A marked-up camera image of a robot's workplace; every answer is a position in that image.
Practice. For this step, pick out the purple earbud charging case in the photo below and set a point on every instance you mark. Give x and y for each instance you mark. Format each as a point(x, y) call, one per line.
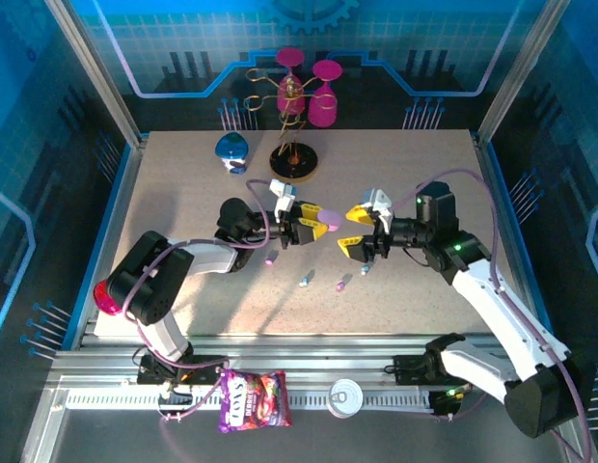
point(331, 219)

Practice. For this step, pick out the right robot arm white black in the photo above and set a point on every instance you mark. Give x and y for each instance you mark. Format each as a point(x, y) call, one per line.
point(492, 308)

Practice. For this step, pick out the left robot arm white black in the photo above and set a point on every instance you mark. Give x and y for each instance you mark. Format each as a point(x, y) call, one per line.
point(166, 337)

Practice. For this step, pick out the pink wine glass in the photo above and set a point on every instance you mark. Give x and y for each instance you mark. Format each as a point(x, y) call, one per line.
point(323, 116)
point(289, 57)

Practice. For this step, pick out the silver tin can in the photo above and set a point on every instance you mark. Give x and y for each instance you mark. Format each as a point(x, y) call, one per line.
point(345, 398)

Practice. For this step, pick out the pink red stemless glass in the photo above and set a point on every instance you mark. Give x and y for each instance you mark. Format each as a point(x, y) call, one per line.
point(103, 300)

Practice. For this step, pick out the purple candy bag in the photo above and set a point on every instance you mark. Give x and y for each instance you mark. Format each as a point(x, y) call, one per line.
point(253, 400)

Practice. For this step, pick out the black controller board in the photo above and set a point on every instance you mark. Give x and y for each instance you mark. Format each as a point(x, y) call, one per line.
point(176, 400)
point(446, 402)

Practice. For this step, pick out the aluminium table side rail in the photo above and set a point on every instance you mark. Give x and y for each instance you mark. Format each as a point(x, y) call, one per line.
point(130, 178)
point(487, 169)

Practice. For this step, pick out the long aluminium mounting rail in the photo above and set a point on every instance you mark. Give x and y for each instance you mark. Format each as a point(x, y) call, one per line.
point(304, 357)

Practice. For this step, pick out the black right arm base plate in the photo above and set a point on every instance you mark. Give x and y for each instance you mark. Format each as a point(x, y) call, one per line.
point(410, 369)

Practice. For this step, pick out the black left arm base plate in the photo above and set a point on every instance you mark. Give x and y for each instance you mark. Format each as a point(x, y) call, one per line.
point(207, 369)

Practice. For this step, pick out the aluminium frame post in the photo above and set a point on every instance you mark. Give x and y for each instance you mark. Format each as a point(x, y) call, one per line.
point(521, 67)
point(96, 72)

